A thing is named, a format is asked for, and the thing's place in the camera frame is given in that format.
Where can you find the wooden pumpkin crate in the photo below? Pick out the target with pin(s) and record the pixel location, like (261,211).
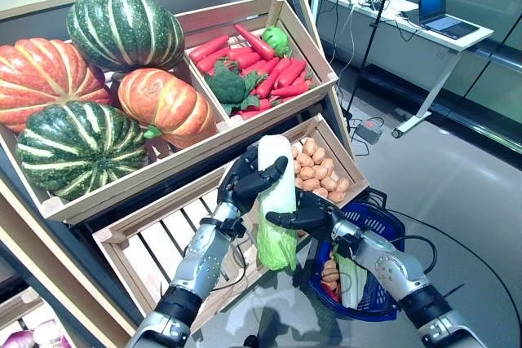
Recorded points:
(163,157)

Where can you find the dark green broccoli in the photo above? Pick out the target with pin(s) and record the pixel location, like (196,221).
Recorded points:
(226,85)

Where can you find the black tripod stand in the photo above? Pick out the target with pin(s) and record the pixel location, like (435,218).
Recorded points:
(375,24)

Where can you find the tan potato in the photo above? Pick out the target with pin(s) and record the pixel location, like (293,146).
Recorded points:
(299,182)
(309,146)
(307,173)
(321,172)
(330,274)
(294,151)
(327,166)
(310,183)
(297,168)
(303,159)
(336,196)
(329,183)
(320,192)
(319,155)
(342,185)

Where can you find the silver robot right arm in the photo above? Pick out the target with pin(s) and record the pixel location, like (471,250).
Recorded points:
(391,262)

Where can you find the large orange ribbed pumpkin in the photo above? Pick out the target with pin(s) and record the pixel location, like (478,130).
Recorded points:
(45,79)

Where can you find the blue plastic shopping basket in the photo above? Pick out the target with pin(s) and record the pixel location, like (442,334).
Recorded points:
(379,217)

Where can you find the wooden potato crate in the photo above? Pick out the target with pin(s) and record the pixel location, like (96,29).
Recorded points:
(340,158)

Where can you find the small orange ribbed pumpkin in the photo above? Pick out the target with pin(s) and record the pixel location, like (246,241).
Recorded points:
(167,103)

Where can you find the green striped pumpkin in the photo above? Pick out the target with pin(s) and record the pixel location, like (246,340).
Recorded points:
(77,148)
(122,30)

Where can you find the round green cabbage head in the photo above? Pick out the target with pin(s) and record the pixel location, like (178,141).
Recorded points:
(276,40)

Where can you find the purple white turnip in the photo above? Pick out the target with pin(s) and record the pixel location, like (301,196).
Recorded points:
(18,340)
(47,331)

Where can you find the wooden turnip crate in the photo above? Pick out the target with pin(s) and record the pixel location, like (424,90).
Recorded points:
(20,302)

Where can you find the white desk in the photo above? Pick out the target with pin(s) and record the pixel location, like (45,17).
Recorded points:
(408,58)

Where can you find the wooden carrot crate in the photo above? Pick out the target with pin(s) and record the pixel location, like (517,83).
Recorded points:
(285,105)

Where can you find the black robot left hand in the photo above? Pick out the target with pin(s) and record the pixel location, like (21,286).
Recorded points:
(240,185)

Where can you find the power adapter on floor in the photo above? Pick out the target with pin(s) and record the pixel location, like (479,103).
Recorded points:
(367,132)

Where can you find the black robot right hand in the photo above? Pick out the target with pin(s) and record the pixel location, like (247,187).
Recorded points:
(314,217)

